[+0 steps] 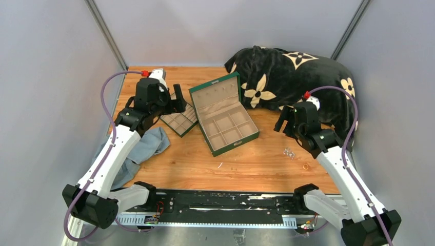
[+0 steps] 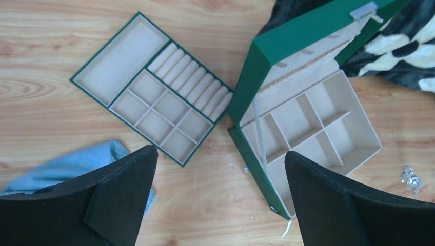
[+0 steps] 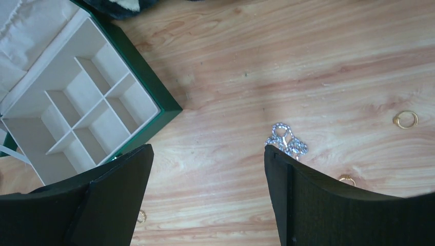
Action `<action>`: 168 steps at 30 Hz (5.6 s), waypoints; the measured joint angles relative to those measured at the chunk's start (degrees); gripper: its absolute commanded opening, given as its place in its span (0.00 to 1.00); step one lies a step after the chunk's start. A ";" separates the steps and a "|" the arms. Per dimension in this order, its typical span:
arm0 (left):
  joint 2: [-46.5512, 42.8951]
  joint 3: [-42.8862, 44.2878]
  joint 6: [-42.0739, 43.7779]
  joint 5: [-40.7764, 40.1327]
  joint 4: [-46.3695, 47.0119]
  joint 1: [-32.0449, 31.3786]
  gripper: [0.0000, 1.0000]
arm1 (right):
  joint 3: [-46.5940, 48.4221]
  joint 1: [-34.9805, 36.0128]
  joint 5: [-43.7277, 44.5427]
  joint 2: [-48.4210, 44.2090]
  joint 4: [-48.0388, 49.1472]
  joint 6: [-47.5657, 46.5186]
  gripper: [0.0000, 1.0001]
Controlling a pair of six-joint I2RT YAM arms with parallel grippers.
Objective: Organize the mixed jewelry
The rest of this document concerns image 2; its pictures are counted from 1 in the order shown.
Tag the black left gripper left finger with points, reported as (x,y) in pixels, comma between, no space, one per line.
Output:
(103,207)

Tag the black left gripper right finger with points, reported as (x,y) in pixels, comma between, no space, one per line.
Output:
(333,209)

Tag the silver necklace jewelry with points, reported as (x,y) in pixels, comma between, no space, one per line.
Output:
(411,180)

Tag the green jewelry box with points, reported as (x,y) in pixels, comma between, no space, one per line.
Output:
(292,95)

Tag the green jewelry tray insert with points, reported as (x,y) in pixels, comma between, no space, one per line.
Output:
(156,87)

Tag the light blue cloth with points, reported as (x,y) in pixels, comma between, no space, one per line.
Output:
(68,167)

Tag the black floral plush blanket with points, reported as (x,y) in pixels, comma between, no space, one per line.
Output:
(402,51)

